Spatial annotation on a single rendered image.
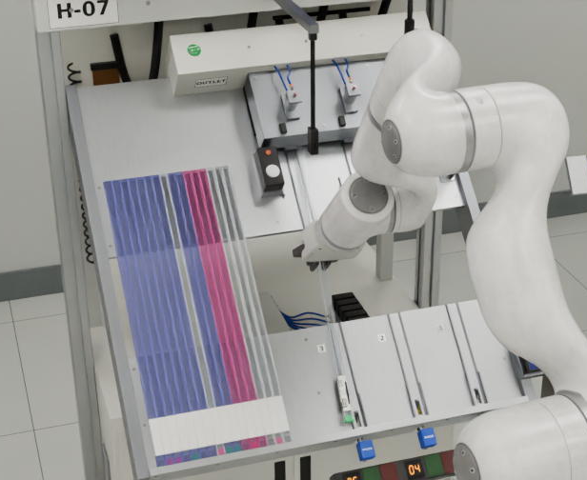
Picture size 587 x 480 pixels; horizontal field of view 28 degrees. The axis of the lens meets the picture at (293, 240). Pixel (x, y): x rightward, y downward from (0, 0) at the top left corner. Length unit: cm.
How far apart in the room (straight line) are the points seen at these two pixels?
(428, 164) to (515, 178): 11
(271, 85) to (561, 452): 103
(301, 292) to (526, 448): 133
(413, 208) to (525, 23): 233
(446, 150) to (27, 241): 263
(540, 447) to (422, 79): 45
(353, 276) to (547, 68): 172
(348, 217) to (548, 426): 57
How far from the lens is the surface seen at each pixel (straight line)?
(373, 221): 180
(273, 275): 269
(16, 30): 364
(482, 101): 142
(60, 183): 223
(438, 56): 150
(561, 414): 139
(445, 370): 210
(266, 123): 213
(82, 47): 229
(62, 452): 324
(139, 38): 230
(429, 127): 139
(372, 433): 202
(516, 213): 140
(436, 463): 206
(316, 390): 203
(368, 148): 168
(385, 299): 260
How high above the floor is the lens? 191
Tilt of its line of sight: 27 degrees down
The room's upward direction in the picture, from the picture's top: 1 degrees counter-clockwise
